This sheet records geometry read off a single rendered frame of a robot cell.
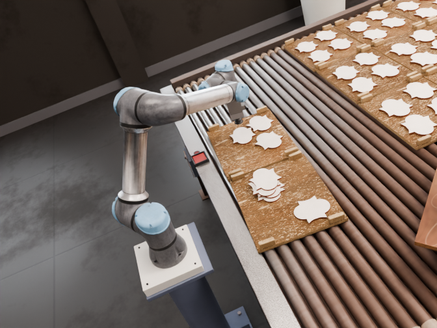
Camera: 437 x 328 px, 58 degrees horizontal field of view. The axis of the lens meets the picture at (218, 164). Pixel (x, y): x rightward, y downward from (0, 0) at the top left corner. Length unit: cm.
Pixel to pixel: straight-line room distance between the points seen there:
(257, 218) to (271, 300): 34
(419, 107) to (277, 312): 114
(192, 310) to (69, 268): 154
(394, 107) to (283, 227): 82
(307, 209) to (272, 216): 14
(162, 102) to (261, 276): 68
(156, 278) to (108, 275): 140
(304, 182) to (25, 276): 233
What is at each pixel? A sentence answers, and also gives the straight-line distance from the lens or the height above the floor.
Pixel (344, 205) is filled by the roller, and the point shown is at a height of 92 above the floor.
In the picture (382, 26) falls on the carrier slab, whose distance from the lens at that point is 274.
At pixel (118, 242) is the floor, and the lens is 309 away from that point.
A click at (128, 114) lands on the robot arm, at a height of 144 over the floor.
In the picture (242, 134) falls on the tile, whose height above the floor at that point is 94.
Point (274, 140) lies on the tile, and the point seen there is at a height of 94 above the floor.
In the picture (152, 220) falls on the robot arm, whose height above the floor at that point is 113.
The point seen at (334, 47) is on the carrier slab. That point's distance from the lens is 255.
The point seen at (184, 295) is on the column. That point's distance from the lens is 171.
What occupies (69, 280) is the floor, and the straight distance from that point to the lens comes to 309.
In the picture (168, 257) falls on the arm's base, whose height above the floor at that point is 96.
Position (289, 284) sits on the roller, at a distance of 139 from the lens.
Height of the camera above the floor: 211
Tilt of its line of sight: 39 degrees down
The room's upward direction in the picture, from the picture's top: 19 degrees counter-clockwise
